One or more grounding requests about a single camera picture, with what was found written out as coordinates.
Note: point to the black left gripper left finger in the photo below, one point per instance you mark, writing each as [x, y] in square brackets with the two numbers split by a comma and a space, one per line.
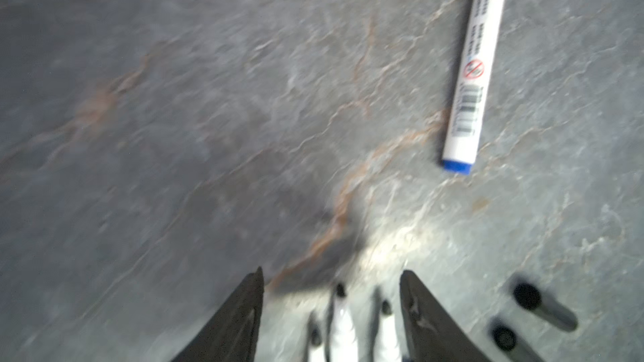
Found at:
[232, 332]

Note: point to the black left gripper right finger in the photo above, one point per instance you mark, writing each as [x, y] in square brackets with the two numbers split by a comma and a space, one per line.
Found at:
[431, 333]

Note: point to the white marker blue cap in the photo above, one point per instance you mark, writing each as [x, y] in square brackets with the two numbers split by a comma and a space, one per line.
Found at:
[474, 75]

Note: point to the white marker pen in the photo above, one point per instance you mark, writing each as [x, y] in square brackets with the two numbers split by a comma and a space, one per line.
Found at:
[343, 343]
[315, 342]
[386, 347]

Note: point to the black pen cap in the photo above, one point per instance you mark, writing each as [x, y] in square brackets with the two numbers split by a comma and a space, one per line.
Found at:
[545, 307]
[513, 346]

